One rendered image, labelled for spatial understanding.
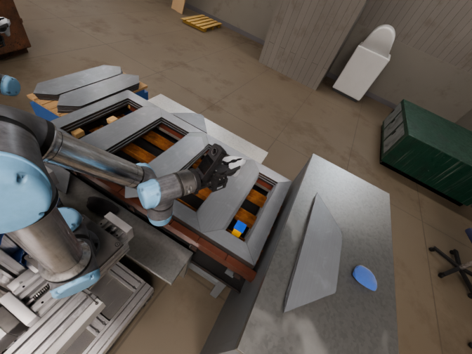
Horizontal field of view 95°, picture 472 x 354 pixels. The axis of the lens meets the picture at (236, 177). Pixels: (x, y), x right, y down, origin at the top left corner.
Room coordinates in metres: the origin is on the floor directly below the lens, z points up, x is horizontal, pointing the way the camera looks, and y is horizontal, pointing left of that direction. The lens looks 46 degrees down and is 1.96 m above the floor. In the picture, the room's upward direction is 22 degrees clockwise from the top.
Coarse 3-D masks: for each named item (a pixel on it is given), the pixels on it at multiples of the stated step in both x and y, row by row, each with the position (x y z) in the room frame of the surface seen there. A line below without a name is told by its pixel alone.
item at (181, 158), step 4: (172, 148) 1.07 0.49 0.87; (164, 152) 1.00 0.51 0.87; (168, 152) 1.02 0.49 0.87; (172, 152) 1.03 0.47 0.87; (176, 152) 1.05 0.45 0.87; (180, 152) 1.06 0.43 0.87; (172, 156) 1.00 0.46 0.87; (176, 156) 1.02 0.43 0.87; (180, 156) 1.03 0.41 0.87; (184, 156) 1.04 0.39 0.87; (176, 160) 0.98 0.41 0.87; (180, 160) 0.99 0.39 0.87; (184, 160) 1.01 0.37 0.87; (188, 160) 1.02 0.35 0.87; (184, 164) 0.97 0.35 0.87
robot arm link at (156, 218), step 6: (150, 210) 0.31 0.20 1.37; (156, 210) 0.31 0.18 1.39; (162, 210) 0.31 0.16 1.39; (168, 210) 0.33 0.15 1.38; (150, 216) 0.31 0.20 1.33; (156, 216) 0.31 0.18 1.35; (162, 216) 0.31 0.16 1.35; (168, 216) 0.33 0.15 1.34; (150, 222) 0.31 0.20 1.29; (156, 222) 0.31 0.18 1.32; (162, 222) 0.31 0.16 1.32; (168, 222) 0.33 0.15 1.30
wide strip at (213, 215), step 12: (252, 168) 1.19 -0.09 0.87; (228, 180) 0.99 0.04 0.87; (240, 180) 1.03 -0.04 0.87; (252, 180) 1.08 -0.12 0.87; (216, 192) 0.85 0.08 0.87; (228, 192) 0.89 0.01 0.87; (240, 192) 0.93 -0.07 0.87; (204, 204) 0.74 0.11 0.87; (216, 204) 0.77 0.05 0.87; (228, 204) 0.80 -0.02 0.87; (204, 216) 0.66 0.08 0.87; (216, 216) 0.69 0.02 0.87; (228, 216) 0.72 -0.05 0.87; (204, 228) 0.59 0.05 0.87; (216, 228) 0.62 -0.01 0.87
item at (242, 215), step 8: (96, 128) 1.14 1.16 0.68; (128, 152) 1.02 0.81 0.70; (136, 152) 1.06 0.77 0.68; (144, 152) 1.08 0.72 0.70; (144, 160) 0.99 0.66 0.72; (192, 192) 0.91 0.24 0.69; (200, 192) 0.94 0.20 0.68; (208, 192) 0.97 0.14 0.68; (240, 208) 0.92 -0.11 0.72; (240, 216) 0.88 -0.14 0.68; (248, 216) 0.90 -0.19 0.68; (248, 224) 0.83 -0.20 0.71
